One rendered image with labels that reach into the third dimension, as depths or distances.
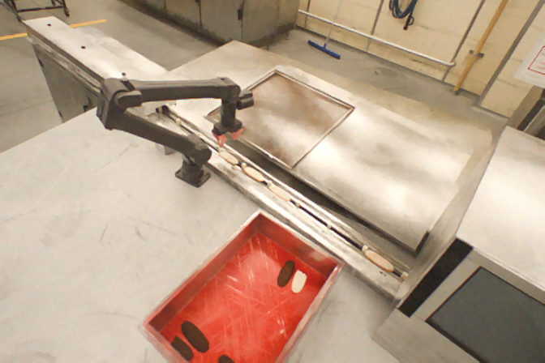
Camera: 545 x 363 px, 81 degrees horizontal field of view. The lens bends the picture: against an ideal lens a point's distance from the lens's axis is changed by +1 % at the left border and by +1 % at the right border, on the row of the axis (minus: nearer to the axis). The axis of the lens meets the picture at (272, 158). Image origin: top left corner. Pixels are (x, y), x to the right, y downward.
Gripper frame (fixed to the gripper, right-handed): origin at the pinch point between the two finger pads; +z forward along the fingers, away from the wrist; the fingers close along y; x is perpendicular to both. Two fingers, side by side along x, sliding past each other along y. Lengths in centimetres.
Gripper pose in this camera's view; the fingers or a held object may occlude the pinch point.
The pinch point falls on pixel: (227, 142)
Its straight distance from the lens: 131.6
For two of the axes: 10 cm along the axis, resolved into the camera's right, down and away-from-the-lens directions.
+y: 6.3, -4.5, 6.3
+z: -1.2, 7.5, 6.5
